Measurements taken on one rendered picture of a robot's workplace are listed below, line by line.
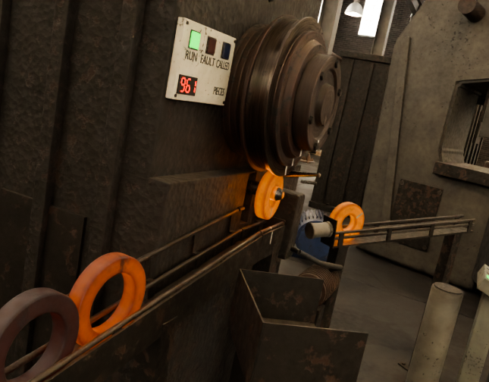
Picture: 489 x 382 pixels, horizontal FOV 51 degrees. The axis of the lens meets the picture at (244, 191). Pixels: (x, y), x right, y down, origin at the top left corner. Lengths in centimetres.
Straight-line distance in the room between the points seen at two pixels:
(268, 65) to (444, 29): 299
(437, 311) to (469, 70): 236
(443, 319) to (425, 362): 19
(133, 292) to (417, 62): 352
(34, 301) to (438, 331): 166
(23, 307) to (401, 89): 372
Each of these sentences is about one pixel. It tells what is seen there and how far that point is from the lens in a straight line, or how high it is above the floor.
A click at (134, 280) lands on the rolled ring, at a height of 71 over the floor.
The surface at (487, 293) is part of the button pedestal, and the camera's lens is 210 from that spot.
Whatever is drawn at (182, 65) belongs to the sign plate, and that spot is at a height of 114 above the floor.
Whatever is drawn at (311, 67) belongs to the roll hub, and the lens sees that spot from 144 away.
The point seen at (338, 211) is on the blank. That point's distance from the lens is 192.
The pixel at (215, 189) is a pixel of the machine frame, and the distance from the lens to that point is 140.
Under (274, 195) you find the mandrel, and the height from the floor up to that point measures 82.
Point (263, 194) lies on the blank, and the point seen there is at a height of 82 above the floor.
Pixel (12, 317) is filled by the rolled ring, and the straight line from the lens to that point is 83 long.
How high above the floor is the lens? 110
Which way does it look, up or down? 11 degrees down
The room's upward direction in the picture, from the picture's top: 11 degrees clockwise
